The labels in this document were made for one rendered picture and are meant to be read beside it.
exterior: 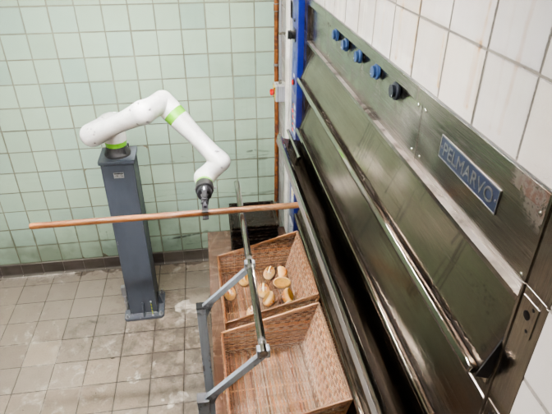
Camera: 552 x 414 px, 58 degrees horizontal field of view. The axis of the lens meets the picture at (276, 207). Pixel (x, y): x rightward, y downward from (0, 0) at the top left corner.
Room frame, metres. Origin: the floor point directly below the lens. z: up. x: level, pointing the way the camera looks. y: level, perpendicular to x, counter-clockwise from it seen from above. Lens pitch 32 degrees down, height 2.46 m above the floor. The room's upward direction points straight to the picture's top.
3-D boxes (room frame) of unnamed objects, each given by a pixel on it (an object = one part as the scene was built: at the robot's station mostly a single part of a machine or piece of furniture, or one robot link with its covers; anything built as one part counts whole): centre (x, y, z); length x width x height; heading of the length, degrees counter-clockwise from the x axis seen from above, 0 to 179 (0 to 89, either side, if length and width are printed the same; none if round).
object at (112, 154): (2.71, 0.94, 1.23); 0.26 x 0.15 x 0.06; 9
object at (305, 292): (2.06, 0.06, 0.72); 0.56 x 0.49 x 0.28; 10
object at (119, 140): (2.64, 0.93, 1.36); 0.16 x 0.13 x 0.19; 156
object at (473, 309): (1.52, -0.28, 1.80); 1.79 x 0.11 x 0.19; 8
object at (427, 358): (1.52, -0.28, 1.54); 1.79 x 0.11 x 0.19; 8
